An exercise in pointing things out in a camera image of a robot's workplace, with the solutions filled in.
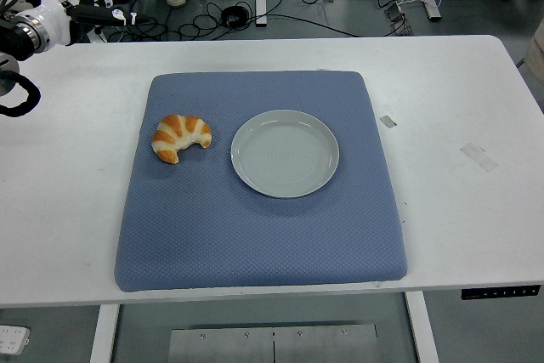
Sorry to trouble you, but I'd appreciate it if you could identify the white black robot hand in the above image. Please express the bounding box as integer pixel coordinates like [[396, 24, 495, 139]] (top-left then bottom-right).
[[40, 0, 150, 47]]

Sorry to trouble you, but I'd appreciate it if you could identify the golden striped croissant bread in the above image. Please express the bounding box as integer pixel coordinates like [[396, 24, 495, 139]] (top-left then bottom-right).
[[151, 114, 213, 165]]

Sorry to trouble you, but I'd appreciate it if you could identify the round grey plate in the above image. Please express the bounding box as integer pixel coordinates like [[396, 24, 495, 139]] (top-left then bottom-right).
[[229, 109, 341, 200]]

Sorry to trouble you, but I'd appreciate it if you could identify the blue quilted mat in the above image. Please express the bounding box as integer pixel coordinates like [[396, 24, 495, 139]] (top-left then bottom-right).
[[113, 70, 410, 294]]

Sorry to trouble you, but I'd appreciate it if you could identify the white table leg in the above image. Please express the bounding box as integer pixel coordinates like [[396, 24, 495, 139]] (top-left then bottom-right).
[[403, 290, 440, 363], [88, 303, 122, 363]]

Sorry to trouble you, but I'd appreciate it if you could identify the white power strip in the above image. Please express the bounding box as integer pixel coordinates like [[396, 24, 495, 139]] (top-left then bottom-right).
[[0, 324, 31, 355]]

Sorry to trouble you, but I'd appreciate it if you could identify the large grey tape strip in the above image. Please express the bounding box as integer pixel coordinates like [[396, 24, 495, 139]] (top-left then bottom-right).
[[459, 142, 500, 173]]

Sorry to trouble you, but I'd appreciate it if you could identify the beige fabric object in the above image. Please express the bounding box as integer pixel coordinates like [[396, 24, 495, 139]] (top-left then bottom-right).
[[516, 18, 544, 79]]

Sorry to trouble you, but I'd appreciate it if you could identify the black table control panel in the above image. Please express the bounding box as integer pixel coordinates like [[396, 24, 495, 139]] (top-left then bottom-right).
[[461, 284, 541, 301]]

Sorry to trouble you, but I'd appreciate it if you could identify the tangled black floor cable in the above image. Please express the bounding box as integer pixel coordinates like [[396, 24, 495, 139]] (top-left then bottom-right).
[[95, 0, 362, 43]]

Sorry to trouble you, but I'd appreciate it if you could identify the coiled black cable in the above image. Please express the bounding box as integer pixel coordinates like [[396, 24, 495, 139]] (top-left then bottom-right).
[[220, 4, 251, 28]]

